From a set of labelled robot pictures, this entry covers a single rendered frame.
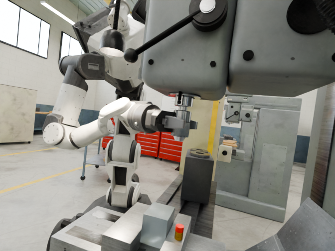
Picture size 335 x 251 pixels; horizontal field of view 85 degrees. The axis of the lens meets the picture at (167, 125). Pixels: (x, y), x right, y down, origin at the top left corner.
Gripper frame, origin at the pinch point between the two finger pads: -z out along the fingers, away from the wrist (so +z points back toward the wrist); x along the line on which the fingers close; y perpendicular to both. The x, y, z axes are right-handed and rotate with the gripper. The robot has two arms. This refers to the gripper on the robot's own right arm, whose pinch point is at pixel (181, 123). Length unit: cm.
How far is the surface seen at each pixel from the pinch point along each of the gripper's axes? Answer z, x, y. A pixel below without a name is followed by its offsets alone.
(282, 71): -21.7, -2.4, -11.4
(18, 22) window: 860, 84, -271
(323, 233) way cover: -30.8, 16.8, 20.1
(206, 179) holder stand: 6.6, 30.9, 22.5
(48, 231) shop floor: 164, 25, 125
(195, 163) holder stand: 11.1, 28.1, 16.6
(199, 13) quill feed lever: -8.5, -10.2, -20.8
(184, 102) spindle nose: -1.4, -1.8, -5.4
